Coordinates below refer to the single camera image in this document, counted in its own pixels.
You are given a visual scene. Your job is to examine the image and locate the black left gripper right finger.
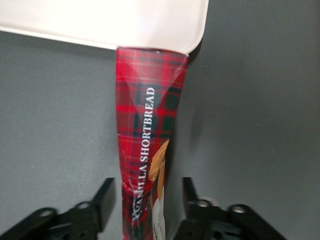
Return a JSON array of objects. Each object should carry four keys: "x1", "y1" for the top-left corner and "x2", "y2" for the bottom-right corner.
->
[{"x1": 172, "y1": 177, "x2": 288, "y2": 240}]

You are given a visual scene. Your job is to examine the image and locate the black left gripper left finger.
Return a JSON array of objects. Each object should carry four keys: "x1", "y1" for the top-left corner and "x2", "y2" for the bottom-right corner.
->
[{"x1": 0, "y1": 177, "x2": 117, "y2": 240}]

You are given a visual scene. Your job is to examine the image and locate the red tartan cookie box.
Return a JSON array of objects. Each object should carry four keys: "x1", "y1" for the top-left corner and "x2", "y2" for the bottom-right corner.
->
[{"x1": 115, "y1": 45, "x2": 189, "y2": 240}]

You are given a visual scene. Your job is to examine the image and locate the cream plastic tray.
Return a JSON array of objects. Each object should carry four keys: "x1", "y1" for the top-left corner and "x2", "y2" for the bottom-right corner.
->
[{"x1": 0, "y1": 0, "x2": 210, "y2": 55}]

